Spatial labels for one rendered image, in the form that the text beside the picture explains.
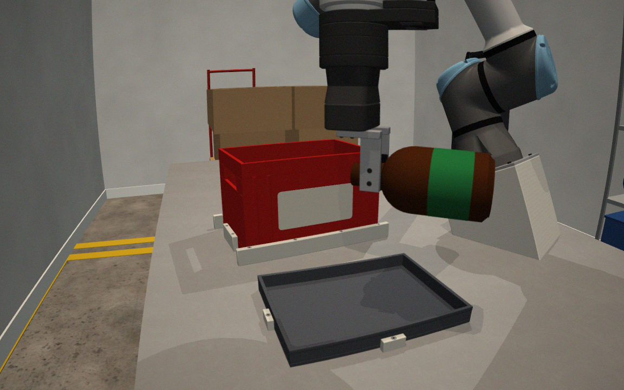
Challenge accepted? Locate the red plastic crate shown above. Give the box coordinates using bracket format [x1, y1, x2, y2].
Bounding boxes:
[218, 139, 379, 248]

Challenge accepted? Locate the brown bottle with green label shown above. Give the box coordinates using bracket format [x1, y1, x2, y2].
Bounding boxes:
[381, 146, 495, 223]

